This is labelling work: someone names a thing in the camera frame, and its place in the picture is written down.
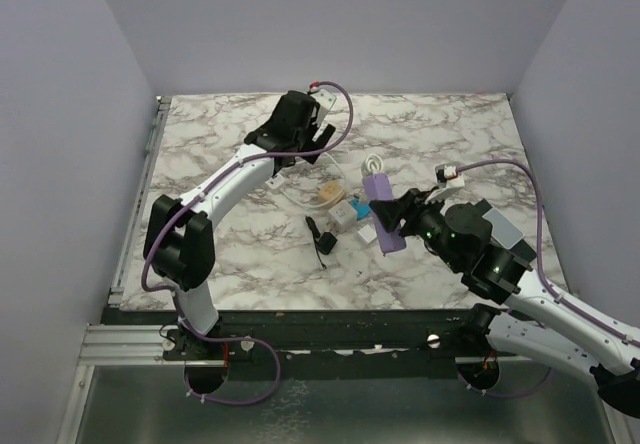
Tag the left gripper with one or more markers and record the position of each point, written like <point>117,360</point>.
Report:
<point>322,138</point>

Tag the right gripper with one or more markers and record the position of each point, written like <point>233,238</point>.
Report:
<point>391,212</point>

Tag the purple power strip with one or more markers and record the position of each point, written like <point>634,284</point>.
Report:
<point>378,187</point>

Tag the beige cube socket adapter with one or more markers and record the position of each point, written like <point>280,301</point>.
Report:
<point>331,192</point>

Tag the white cube socket adapter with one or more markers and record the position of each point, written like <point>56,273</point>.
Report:
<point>342,216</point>

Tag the white power strip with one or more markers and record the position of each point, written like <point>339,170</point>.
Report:
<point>275,182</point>

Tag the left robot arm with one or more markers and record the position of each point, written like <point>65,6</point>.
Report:
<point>179,248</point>

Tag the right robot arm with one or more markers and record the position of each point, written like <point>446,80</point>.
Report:
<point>524,315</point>

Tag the blue charger plug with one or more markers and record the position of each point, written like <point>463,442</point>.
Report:
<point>362,209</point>

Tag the small white charger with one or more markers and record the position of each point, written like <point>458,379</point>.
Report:
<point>367,234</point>

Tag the grey rectangular block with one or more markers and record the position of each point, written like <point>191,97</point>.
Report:
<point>504,232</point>

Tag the black flat pad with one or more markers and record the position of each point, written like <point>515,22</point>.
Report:
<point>524,251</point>

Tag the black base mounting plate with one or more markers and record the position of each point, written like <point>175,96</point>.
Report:
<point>323,345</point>

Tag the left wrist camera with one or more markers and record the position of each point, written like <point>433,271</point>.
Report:
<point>326,101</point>

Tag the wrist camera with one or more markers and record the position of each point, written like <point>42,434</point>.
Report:
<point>326,101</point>
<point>449,182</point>

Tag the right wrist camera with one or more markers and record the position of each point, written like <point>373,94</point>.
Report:
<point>449,182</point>

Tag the black charger with cable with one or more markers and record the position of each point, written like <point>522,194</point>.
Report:
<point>324,242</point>

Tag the aluminium frame rail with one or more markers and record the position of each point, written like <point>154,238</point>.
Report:
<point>129,345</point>

